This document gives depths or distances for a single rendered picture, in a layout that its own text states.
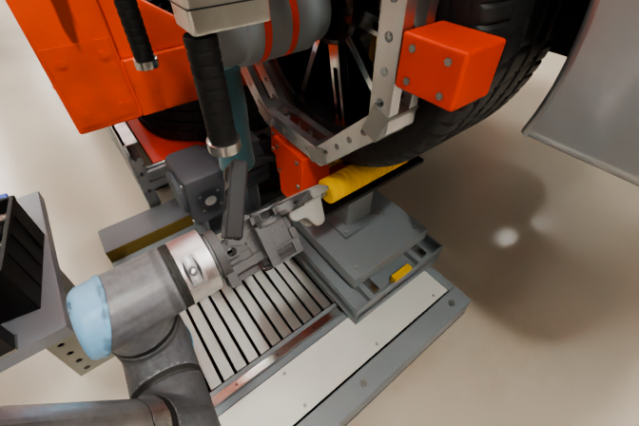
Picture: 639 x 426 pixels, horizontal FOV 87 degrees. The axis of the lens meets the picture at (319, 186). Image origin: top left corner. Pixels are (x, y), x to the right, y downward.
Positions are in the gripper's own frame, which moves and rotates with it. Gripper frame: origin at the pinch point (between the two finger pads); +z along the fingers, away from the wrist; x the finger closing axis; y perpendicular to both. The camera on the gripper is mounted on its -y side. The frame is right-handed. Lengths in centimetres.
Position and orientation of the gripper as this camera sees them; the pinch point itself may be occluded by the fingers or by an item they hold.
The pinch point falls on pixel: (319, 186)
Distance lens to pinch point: 56.5
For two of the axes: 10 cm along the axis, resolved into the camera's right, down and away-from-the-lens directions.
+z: 7.9, -4.0, 4.6
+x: 4.4, -1.4, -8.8
